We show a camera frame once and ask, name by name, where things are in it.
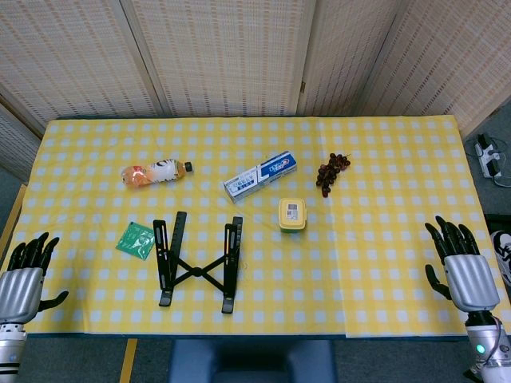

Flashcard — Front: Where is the white black sneaker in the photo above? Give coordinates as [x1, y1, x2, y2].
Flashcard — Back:
[489, 230, 511, 286]

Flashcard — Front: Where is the white blue toothpaste box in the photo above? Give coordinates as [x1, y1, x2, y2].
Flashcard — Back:
[223, 150, 298, 204]

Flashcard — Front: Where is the dark red grape bunch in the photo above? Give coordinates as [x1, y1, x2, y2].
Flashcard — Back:
[315, 152, 353, 199]

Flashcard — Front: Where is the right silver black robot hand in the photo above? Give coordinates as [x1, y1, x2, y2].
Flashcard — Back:
[424, 215, 501, 313]

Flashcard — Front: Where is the woven folding screen panel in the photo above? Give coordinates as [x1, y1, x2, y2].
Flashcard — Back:
[119, 0, 319, 117]
[297, 0, 404, 116]
[0, 0, 164, 132]
[0, 101, 43, 172]
[358, 0, 511, 136]

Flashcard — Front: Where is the black folding laptop stand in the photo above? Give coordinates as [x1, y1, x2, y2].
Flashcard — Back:
[153, 211, 244, 315]

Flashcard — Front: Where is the green sachet packet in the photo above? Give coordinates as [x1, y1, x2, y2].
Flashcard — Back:
[115, 221, 156, 261]

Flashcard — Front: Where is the white power strip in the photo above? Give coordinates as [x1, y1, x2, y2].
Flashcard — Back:
[473, 134, 504, 180]

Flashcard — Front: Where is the orange drink plastic bottle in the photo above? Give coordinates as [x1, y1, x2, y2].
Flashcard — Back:
[121, 158, 196, 191]

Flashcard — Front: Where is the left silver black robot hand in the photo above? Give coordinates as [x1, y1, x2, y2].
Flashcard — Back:
[0, 231, 69, 324]

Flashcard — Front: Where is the yellow white checked tablecloth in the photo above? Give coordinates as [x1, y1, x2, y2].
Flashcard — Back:
[0, 115, 511, 339]

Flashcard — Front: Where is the yellow lidded plastic container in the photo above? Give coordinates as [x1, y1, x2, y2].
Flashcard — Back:
[278, 197, 308, 235]

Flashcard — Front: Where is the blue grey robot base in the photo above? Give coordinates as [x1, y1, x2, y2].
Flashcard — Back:
[167, 338, 339, 383]

